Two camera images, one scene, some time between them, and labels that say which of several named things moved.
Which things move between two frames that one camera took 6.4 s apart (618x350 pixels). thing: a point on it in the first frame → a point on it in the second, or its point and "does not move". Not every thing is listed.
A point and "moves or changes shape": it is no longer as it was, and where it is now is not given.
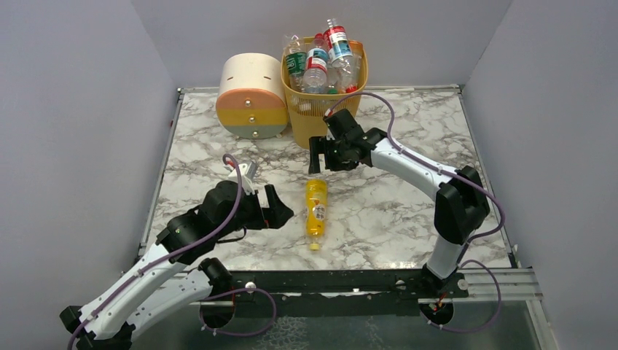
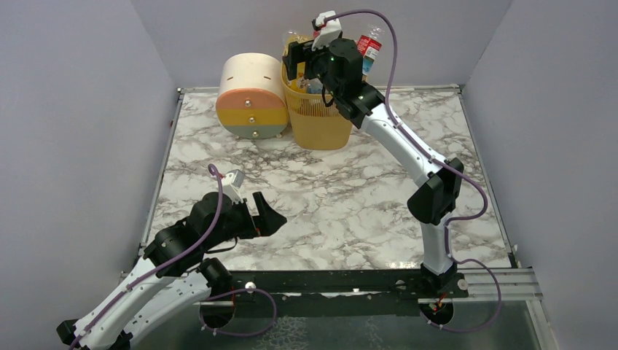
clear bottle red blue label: x=339 y=51 moves or changes shape
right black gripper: x=329 y=153 → x=296 y=60
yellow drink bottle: x=316 y=193 → x=293 y=37
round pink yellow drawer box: x=251 y=102 does not move
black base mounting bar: x=340 y=293 does not move
